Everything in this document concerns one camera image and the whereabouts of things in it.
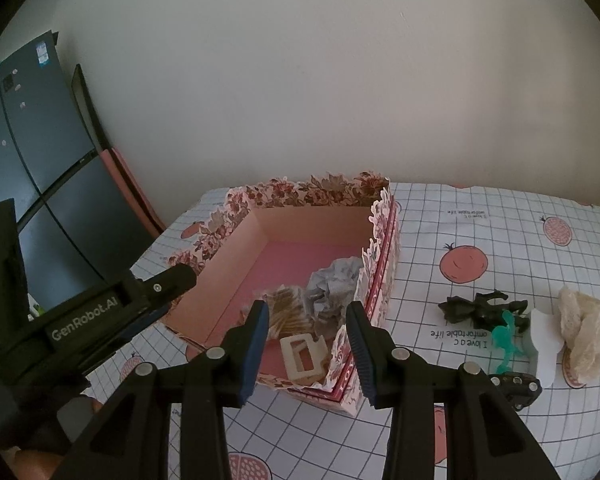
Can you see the floral pink cardboard box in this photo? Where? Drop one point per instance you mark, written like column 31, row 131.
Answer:
column 300, row 240

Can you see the green translucent toy figure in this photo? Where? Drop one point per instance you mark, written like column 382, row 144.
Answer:
column 505, row 345

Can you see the person's left hand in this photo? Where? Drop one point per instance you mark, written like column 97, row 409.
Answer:
column 72, row 420

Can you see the cream lace cloth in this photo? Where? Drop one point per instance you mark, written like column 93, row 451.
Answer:
column 582, row 330

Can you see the checkered cloth covered desktop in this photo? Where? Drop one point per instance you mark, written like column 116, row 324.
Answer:
column 480, row 440

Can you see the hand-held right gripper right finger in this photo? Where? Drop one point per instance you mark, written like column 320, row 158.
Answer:
column 362, row 355

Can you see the small black toy car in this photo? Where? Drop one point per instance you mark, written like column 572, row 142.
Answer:
column 517, row 389

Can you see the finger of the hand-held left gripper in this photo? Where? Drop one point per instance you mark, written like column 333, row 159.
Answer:
column 167, row 282

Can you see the dark refrigerator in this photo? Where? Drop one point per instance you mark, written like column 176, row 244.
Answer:
column 40, row 160

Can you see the black plastic toy figure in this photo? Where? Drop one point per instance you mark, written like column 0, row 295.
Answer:
column 480, row 310

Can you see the pink leaning board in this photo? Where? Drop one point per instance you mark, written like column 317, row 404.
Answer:
column 135, row 190

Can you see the white paper card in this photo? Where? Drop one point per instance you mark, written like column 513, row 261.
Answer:
column 545, row 345

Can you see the cream rectangular hair clip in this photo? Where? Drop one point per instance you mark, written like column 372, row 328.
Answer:
column 292, row 367

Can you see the white paper ball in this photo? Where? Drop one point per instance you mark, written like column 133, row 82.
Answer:
column 335, row 285

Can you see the black leaning panel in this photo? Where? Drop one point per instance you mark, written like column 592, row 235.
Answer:
column 87, row 110

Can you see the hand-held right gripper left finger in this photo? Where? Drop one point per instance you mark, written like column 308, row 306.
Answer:
column 255, row 350

